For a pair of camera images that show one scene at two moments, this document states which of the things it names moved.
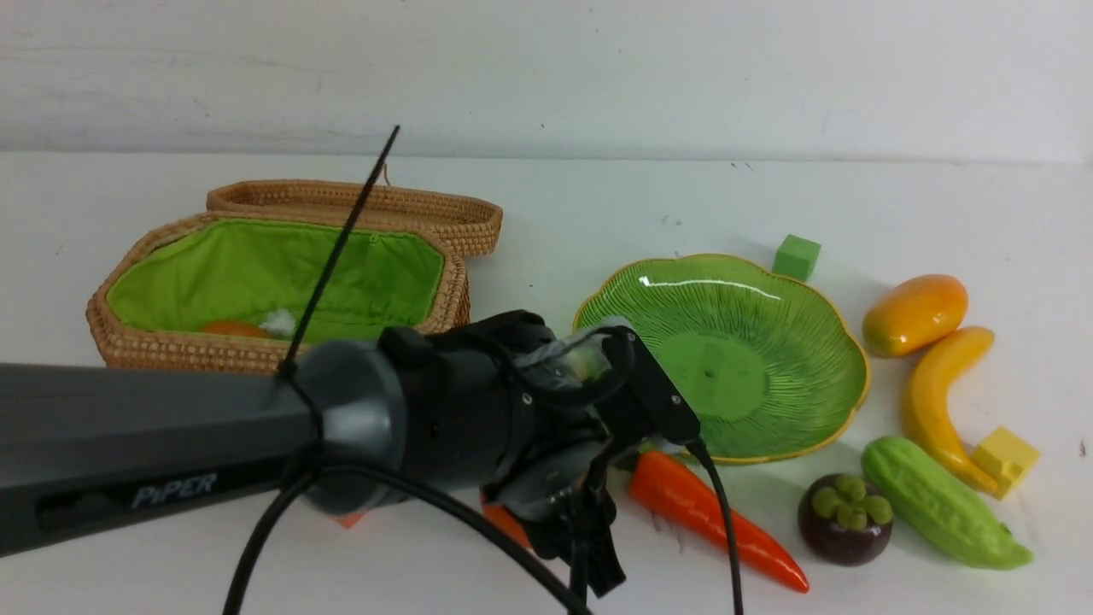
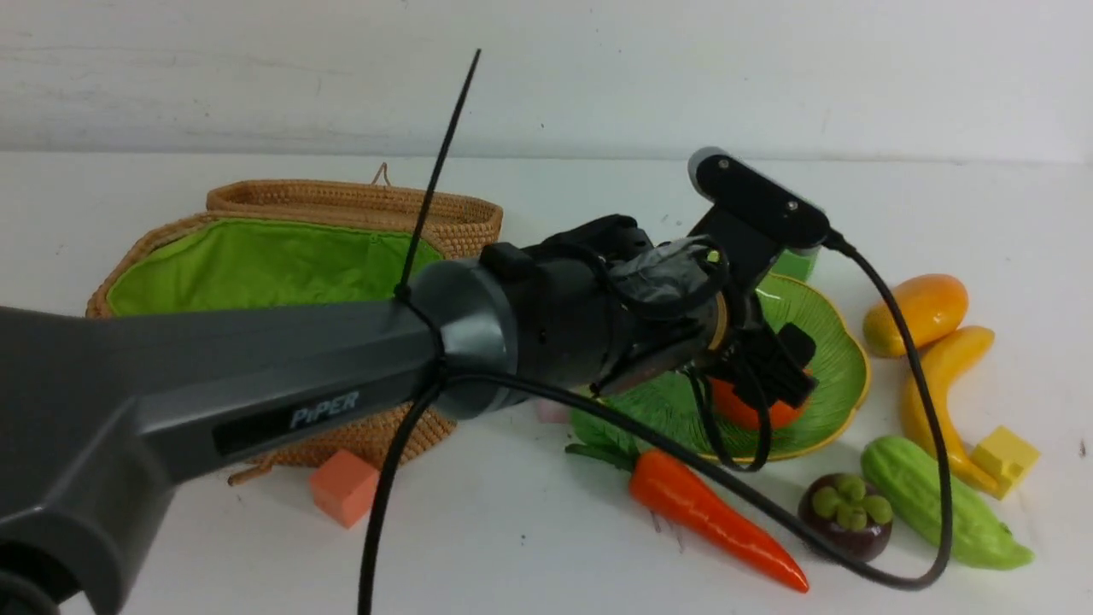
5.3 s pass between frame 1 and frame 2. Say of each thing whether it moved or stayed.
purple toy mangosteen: stayed
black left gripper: moved
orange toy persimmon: moved
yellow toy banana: stayed
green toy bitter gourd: stayed
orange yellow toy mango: stayed
